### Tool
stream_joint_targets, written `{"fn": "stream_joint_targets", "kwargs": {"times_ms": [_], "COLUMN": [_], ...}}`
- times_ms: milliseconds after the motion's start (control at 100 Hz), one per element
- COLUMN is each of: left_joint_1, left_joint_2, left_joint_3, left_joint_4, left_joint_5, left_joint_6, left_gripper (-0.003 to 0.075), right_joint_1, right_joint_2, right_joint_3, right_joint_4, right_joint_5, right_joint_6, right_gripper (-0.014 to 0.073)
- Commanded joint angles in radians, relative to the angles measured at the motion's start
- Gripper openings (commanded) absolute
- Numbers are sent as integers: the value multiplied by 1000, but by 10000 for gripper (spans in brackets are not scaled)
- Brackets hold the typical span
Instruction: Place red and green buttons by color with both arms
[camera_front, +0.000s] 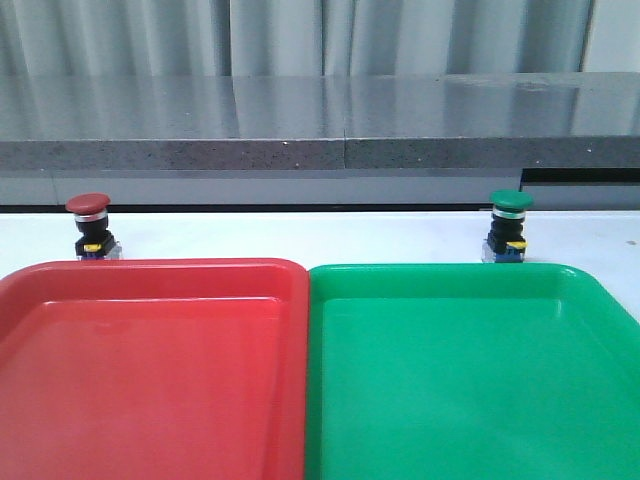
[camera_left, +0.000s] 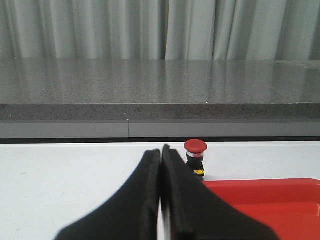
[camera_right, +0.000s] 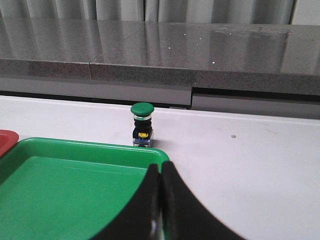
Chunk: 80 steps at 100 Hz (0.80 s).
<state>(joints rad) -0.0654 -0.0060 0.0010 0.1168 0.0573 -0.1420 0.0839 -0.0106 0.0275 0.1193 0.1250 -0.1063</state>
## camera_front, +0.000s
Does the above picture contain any green mushroom push button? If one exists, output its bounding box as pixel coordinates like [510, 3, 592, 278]
[482, 189, 533, 263]

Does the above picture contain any red mushroom push button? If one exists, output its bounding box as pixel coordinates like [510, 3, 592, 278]
[65, 192, 123, 261]

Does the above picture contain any green plastic tray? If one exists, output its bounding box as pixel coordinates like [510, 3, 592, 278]
[305, 264, 639, 479]

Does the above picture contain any red plastic tray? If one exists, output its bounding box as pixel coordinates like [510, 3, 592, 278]
[1, 259, 309, 479]

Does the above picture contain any grey stone counter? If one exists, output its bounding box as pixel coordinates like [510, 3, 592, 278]
[1, 73, 639, 212]

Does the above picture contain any white pleated curtain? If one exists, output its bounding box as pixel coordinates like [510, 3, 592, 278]
[1, 1, 594, 76]

